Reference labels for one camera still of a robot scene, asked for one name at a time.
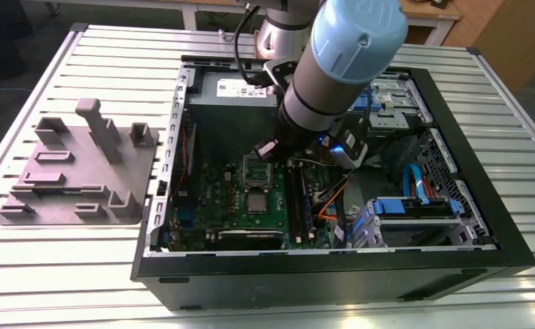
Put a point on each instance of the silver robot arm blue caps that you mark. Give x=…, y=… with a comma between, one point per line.
x=341, y=51

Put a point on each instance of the CPU socket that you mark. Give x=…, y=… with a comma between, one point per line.
x=270, y=204

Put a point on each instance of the black RAM slot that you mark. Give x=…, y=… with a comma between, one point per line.
x=292, y=202
x=305, y=202
x=297, y=202
x=309, y=202

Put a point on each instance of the grey power supply unit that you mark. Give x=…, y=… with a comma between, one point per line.
x=222, y=120

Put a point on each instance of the blue plastic drive latch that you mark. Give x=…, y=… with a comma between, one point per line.
x=373, y=103

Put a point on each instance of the green motherboard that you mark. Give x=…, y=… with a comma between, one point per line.
x=217, y=178

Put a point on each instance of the grey metal drive cage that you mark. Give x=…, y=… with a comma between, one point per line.
x=396, y=120

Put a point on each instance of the black disk in blue carrier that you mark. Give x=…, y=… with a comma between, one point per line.
x=393, y=207

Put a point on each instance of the black graphics card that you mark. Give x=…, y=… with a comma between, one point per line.
x=249, y=238

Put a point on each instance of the grey metal disk bay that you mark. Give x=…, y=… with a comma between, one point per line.
x=421, y=222

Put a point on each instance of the black PC case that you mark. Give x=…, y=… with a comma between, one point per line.
x=294, y=281

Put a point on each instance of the grey plastic parts rack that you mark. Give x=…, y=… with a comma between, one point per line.
x=89, y=178

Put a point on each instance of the black table corner cap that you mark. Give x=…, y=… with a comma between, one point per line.
x=80, y=27
x=474, y=51

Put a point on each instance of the brown wooden cabinet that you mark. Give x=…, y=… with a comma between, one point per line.
x=514, y=37

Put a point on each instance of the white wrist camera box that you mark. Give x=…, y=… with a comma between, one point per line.
x=354, y=150

